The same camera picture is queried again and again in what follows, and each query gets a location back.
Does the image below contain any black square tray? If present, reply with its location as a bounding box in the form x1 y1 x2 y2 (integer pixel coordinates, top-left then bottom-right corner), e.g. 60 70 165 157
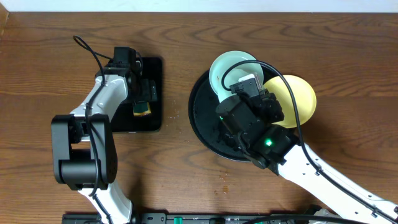
111 57 163 133

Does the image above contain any yellow plate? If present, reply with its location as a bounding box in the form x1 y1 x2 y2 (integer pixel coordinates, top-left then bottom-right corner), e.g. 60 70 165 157
264 75 317 128

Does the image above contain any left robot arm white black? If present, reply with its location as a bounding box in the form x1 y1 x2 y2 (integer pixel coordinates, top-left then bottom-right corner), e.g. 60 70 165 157
51 47 163 223

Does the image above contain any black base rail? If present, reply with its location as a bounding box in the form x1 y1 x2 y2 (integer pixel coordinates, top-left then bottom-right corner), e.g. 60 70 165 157
61 212 321 224

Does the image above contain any black round tray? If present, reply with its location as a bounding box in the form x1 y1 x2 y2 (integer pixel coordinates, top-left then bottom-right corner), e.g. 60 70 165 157
187 67 280 162

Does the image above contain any yellow green sponge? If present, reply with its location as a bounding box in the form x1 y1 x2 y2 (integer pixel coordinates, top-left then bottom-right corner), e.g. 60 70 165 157
133 102 152 117

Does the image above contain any upper light blue plate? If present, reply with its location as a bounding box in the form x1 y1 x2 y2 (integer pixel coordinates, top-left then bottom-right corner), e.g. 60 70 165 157
209 50 264 103

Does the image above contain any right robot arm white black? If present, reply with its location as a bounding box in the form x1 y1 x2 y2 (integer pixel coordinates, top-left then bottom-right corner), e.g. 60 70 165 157
210 75 397 223

